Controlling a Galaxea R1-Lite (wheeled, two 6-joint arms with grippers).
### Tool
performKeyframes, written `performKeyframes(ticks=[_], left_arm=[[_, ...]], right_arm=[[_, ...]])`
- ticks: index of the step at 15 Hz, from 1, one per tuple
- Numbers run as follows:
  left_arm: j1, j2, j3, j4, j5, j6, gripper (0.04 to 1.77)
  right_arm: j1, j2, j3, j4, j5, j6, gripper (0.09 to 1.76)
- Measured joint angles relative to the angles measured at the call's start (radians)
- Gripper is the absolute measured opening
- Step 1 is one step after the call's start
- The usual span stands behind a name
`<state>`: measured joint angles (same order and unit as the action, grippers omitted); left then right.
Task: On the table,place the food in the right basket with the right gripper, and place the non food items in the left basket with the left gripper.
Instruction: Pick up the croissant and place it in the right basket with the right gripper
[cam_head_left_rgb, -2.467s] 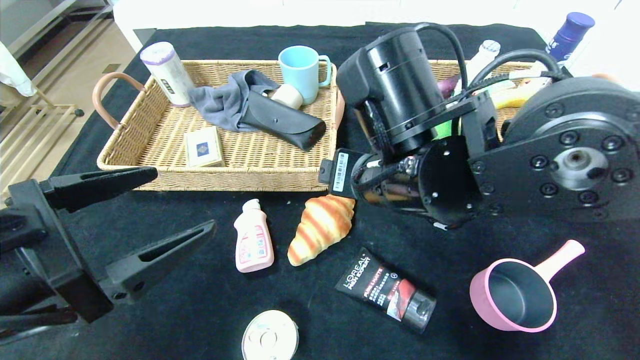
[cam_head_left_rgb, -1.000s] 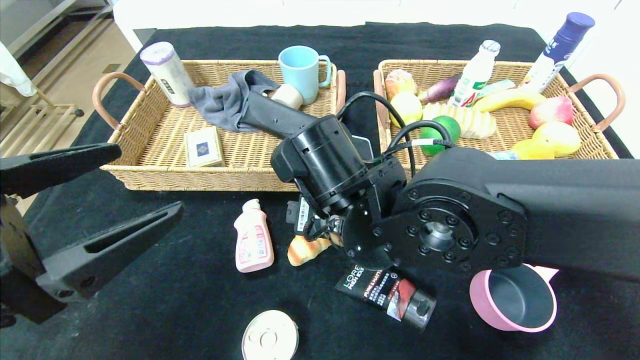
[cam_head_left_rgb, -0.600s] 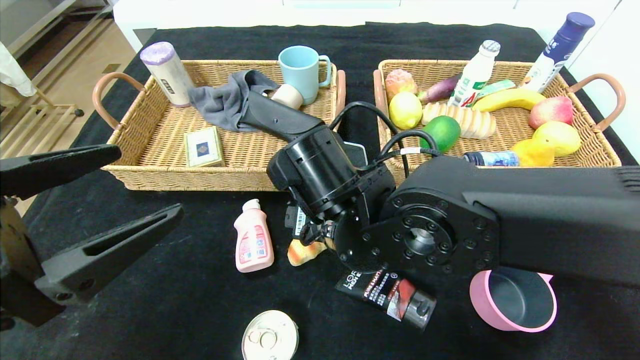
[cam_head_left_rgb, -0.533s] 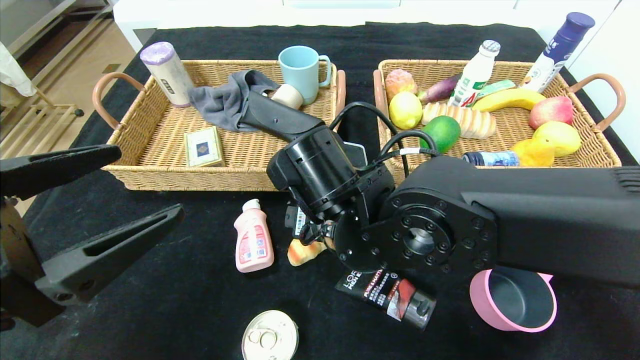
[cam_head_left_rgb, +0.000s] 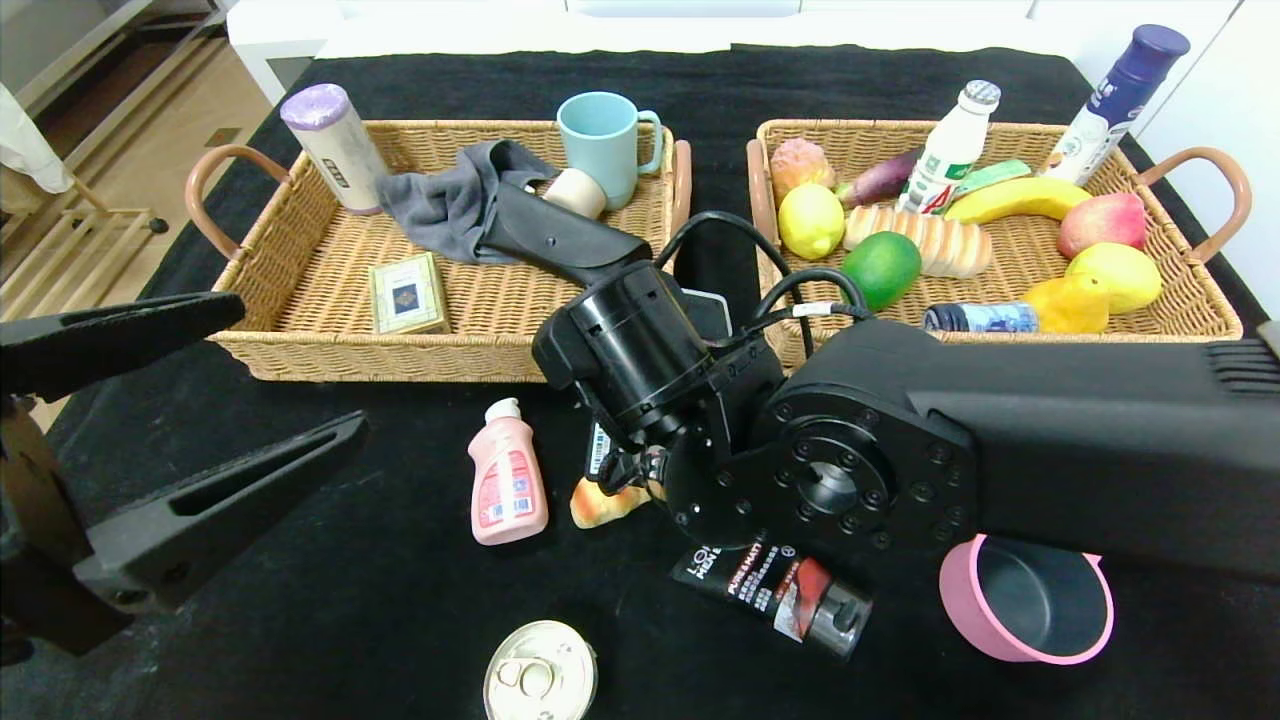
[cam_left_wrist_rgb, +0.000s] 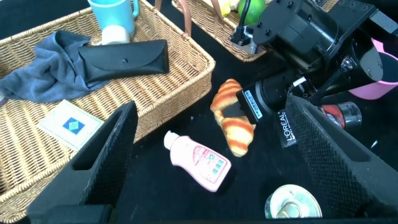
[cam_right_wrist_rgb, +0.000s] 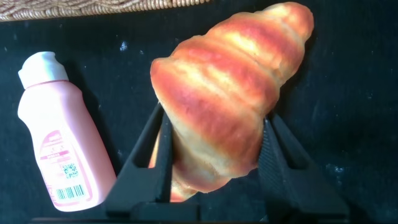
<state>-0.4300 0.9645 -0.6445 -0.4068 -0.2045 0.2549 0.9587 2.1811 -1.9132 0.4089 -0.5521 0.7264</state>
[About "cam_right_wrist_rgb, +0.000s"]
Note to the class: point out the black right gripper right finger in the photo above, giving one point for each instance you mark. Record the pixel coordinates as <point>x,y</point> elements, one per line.
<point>289,186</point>

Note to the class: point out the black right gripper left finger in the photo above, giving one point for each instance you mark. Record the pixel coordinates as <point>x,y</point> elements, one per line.
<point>140,186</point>

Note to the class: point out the pink plastic bottle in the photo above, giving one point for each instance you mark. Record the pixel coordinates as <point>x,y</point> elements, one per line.
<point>62,124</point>

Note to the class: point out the toy croissant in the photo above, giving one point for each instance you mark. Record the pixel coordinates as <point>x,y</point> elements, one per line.
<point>230,93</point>

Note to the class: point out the black table cloth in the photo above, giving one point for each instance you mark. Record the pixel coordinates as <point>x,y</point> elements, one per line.
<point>342,93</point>

